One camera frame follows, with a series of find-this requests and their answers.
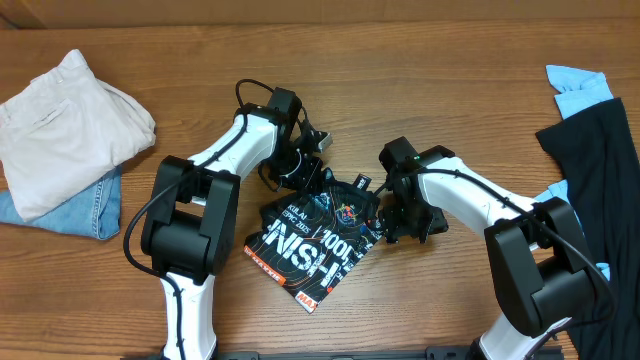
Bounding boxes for black orange patterned jersey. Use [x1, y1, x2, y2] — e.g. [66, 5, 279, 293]
[244, 168, 383, 313]

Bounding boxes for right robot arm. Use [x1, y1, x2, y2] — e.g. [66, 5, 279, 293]
[378, 137, 616, 360]

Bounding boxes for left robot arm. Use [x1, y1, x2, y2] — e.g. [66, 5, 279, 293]
[138, 88, 332, 359]

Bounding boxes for plain black garment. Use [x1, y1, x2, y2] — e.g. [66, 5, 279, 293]
[536, 98, 639, 359]

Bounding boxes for folded blue jeans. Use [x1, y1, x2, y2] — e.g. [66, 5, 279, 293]
[1, 166, 122, 240]

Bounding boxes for light blue shirt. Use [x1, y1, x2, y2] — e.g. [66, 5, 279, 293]
[534, 65, 613, 281]

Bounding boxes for folded beige trousers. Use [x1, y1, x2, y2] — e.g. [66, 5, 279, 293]
[1, 49, 156, 221]

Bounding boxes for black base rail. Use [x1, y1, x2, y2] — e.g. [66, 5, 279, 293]
[119, 344, 566, 360]

